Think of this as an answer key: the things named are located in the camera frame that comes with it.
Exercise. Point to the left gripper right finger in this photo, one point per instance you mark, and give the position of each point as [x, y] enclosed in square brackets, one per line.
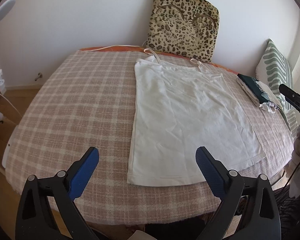
[259, 217]

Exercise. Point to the white camisole top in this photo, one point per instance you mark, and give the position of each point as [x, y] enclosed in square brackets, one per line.
[177, 110]

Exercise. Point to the pink plaid blanket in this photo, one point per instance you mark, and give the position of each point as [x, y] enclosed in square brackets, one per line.
[90, 101]

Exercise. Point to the wooden bedside shelf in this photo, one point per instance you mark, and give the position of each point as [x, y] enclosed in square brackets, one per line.
[10, 120]

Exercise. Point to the dark green folded garment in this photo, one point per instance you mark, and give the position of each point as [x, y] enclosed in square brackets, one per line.
[257, 92]

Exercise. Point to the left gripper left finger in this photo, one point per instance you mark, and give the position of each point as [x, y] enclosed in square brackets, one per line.
[35, 219]

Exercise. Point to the white folded garment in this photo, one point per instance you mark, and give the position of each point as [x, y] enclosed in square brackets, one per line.
[267, 107]

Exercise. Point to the green white striped pillow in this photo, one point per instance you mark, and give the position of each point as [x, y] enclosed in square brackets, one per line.
[274, 69]

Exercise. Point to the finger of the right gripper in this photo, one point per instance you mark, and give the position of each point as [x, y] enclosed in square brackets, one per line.
[291, 96]

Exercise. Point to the leopard print cushion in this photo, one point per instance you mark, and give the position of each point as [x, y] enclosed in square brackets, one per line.
[186, 28]

